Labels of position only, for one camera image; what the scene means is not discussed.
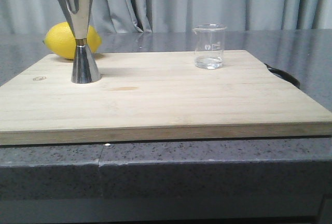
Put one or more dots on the wooden cutting board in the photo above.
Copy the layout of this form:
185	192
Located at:
153	96

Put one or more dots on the grey curtain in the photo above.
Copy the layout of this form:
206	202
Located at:
161	16

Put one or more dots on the steel double jigger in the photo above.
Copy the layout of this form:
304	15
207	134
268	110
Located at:
77	14

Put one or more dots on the glass measuring beaker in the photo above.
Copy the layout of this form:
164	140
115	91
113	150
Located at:
210	46

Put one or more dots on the yellow lemon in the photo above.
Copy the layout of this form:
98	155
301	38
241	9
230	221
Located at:
60	40

